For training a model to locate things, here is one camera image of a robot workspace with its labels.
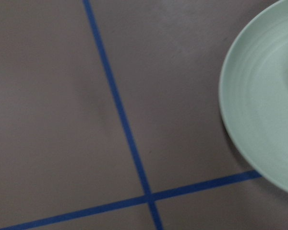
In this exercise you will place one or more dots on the green plate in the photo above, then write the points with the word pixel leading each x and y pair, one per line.
pixel 253 93

